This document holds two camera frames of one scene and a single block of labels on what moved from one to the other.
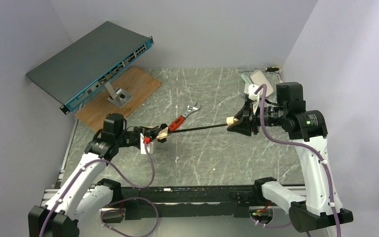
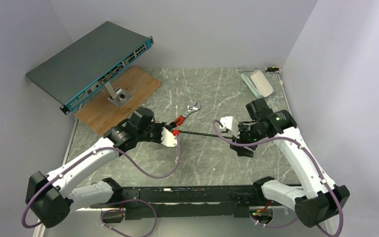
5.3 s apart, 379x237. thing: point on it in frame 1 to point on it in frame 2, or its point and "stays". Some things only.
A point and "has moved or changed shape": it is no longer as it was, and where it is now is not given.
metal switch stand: (118, 96) stays
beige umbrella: (165, 132) has moved or changed shape
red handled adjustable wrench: (178, 121) stays
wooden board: (138, 84) stays
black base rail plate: (190, 202) stays
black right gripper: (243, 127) to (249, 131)
